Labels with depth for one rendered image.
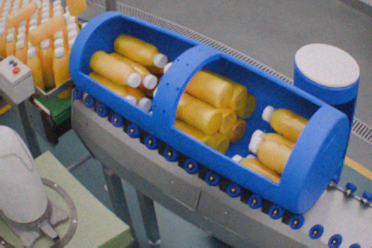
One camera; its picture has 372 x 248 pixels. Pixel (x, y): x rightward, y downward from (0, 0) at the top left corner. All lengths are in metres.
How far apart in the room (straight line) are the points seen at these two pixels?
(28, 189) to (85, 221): 0.20
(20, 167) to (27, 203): 0.10
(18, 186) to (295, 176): 0.62
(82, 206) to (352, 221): 0.74
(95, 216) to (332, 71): 0.95
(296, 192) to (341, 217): 0.27
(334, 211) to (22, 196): 0.85
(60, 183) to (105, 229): 0.20
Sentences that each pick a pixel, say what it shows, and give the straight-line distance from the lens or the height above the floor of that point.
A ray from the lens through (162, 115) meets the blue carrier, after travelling 1.33.
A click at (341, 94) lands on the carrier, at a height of 1.00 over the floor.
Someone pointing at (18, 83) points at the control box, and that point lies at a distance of 1.69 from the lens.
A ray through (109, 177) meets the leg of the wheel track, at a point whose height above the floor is 0.61.
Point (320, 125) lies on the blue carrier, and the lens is 1.14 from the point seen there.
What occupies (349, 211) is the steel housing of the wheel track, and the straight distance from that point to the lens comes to 1.36.
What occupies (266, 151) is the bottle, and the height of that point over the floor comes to 1.12.
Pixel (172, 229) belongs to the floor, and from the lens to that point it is 2.50.
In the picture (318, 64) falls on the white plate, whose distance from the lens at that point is 1.72.
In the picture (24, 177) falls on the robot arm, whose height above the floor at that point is 1.26.
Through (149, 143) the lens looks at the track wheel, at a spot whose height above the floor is 0.97.
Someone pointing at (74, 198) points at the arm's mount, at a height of 1.07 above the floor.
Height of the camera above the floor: 1.94
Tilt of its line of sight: 37 degrees down
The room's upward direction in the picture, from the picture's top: 3 degrees counter-clockwise
